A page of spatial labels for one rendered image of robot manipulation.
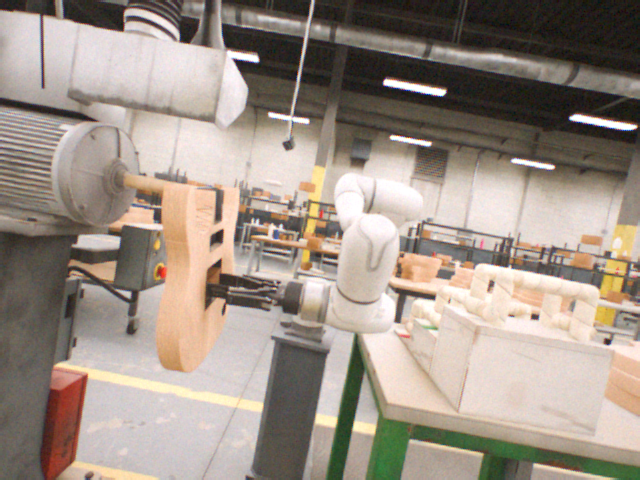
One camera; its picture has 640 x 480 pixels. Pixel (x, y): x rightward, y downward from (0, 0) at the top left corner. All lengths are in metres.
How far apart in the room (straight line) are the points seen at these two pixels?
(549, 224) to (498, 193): 2.20
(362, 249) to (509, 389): 0.38
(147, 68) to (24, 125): 0.33
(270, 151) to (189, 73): 11.53
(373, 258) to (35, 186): 0.74
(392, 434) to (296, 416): 0.98
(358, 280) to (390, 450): 0.33
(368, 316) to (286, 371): 0.92
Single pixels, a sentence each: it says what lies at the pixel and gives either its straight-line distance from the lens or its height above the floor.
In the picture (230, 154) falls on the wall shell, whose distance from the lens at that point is 12.54.
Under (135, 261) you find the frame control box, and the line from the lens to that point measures 1.14.
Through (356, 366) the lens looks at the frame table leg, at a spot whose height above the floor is 0.77.
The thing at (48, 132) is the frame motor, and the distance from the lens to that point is 0.93.
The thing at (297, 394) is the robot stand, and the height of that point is 0.46.
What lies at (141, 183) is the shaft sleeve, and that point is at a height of 1.25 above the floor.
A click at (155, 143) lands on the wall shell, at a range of 13.66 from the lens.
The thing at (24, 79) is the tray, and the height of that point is 1.43.
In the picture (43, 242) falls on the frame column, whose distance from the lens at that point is 1.04.
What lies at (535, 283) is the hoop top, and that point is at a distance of 0.72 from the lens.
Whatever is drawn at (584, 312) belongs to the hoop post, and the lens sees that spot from 0.80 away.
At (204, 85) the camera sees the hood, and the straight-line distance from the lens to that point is 0.72.
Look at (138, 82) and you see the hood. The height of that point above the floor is 1.44.
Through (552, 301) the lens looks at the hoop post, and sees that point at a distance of 0.86.
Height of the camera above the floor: 1.23
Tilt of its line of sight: 3 degrees down
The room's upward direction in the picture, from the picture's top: 11 degrees clockwise
